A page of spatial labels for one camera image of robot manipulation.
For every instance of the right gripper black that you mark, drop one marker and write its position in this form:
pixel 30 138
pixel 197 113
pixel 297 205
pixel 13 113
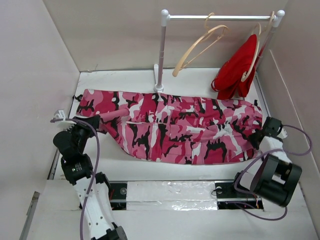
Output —
pixel 252 137

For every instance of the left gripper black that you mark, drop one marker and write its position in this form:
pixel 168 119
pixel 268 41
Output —
pixel 93 120

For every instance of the pink camouflage trousers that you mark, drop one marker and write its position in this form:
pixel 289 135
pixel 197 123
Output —
pixel 187 130

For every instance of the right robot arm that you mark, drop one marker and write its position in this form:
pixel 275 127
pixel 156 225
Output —
pixel 272 175

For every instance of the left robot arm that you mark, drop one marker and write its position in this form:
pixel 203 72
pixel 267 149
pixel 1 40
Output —
pixel 79 146

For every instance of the wooden hanger with red garment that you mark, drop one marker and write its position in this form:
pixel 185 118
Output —
pixel 257 31

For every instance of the red garment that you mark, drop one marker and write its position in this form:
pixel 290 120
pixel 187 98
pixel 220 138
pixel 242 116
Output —
pixel 228 81

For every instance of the silver tape strip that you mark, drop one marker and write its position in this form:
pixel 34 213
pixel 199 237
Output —
pixel 190 195

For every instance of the white clothes rack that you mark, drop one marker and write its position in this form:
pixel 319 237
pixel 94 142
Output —
pixel 165 17

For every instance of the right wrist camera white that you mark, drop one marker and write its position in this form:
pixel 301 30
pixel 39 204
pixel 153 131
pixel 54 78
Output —
pixel 283 133

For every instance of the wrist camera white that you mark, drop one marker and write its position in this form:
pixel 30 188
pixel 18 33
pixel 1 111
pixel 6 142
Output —
pixel 60 120
pixel 283 133

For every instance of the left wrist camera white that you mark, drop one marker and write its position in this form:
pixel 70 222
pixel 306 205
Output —
pixel 60 120

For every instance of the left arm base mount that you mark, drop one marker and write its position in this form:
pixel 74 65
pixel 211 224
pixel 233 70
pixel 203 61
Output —
pixel 117 193

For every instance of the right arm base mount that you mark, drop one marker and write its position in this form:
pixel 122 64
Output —
pixel 227 198

